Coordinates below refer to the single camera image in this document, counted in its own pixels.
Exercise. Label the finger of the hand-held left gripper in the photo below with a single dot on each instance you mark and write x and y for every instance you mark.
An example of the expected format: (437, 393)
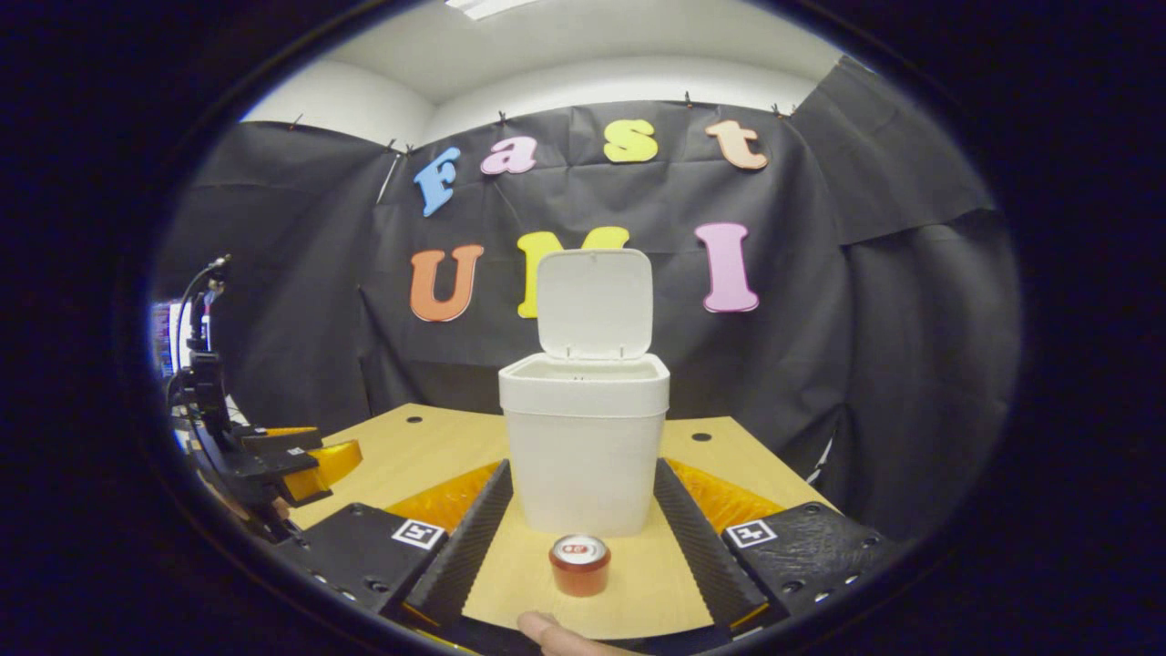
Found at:
(319, 465)
(282, 440)

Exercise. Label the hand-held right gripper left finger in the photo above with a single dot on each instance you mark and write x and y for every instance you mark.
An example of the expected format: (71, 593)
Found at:
(465, 547)

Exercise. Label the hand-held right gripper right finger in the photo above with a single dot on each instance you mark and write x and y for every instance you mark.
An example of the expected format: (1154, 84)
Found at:
(701, 547)

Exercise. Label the red pop can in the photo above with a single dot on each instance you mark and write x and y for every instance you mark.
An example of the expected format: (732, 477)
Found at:
(579, 569)

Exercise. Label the white desktop garbage bin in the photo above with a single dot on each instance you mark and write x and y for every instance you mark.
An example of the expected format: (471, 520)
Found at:
(583, 456)

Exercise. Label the wooden desktop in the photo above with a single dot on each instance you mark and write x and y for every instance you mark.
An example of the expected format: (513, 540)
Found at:
(410, 456)

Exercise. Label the computer monitor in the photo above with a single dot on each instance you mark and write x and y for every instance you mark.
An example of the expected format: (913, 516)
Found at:
(164, 342)

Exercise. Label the black backdrop cloth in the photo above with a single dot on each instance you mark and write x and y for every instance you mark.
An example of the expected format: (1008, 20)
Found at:
(820, 273)

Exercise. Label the ceiling light panel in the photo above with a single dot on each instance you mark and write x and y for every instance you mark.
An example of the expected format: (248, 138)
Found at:
(487, 7)

